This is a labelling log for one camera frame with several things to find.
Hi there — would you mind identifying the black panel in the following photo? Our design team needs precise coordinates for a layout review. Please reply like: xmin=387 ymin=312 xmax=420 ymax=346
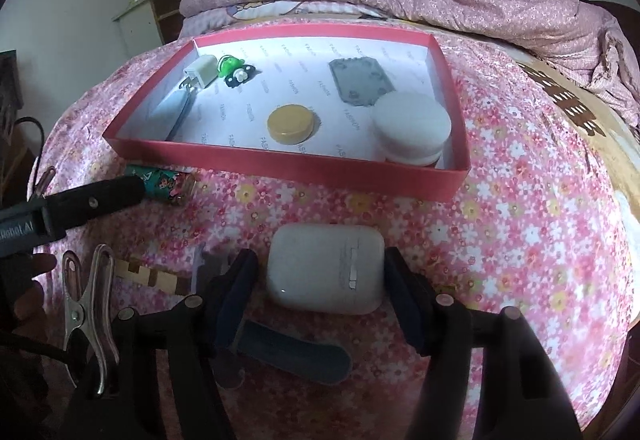
xmin=0 ymin=49 xmax=23 ymax=121

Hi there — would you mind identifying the person's left hand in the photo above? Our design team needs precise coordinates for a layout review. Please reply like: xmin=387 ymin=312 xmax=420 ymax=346
xmin=0 ymin=253 xmax=58 ymax=321

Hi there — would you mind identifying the small metal spring clip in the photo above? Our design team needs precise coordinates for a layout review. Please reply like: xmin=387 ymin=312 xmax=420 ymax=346
xmin=32 ymin=165 xmax=58 ymax=196

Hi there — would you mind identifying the white jar with orange label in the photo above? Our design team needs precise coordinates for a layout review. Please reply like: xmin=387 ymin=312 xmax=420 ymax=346
xmin=370 ymin=92 xmax=452 ymax=167

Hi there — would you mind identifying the pink cardboard box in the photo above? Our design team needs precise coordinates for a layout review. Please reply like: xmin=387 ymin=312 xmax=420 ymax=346
xmin=102 ymin=23 xmax=472 ymax=201

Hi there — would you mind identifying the white charger plug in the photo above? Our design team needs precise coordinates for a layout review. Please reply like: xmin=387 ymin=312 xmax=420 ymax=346
xmin=180 ymin=55 xmax=219 ymax=94

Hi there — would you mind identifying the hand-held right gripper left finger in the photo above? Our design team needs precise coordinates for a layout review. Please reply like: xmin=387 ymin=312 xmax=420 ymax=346
xmin=67 ymin=247 xmax=261 ymax=440

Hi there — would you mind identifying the green cartoon lighter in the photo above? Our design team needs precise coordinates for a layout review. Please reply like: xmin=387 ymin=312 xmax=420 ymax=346
xmin=125 ymin=165 xmax=198 ymax=208

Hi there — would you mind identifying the green penguin toy clip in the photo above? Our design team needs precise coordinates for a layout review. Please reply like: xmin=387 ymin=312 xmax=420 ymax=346
xmin=217 ymin=54 xmax=257 ymax=88

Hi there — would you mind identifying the black cable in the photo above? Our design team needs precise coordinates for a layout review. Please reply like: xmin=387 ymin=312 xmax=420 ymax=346
xmin=12 ymin=117 xmax=46 ymax=201

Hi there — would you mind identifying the notched wooden strip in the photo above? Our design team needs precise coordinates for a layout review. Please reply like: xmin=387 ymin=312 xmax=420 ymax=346
xmin=114 ymin=256 xmax=201 ymax=296

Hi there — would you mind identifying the grey plastic plate with pegs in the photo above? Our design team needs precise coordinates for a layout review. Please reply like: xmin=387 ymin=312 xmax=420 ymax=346
xmin=327 ymin=55 xmax=388 ymax=107

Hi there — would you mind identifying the dark wooden headboard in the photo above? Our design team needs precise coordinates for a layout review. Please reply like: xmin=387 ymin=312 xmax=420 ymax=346
xmin=575 ymin=0 xmax=640 ymax=41

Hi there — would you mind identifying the dark flat pack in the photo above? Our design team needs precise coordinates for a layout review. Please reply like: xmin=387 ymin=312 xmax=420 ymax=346
xmin=149 ymin=88 xmax=196 ymax=138

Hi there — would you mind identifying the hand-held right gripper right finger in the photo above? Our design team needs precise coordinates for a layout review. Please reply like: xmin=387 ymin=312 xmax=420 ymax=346
xmin=382 ymin=247 xmax=583 ymax=440

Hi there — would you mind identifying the white earbud case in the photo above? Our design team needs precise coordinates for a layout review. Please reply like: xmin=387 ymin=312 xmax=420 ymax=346
xmin=265 ymin=223 xmax=387 ymax=316

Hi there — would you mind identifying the silver metal spring clip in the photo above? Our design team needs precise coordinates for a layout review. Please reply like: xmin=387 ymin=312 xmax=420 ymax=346
xmin=61 ymin=244 xmax=121 ymax=396

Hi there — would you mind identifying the wooden nightstand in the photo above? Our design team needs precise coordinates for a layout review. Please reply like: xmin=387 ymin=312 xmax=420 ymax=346
xmin=111 ymin=0 xmax=201 ymax=46

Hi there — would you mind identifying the blue purple curved plastic piece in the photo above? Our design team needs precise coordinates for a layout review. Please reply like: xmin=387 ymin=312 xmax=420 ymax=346
xmin=192 ymin=243 xmax=353 ymax=388

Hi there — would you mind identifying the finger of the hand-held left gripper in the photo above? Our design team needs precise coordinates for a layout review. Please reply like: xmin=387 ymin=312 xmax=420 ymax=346
xmin=44 ymin=176 xmax=147 ymax=235

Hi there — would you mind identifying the round yellow lid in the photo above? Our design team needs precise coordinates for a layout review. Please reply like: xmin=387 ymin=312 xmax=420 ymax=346
xmin=266 ymin=104 xmax=320 ymax=144

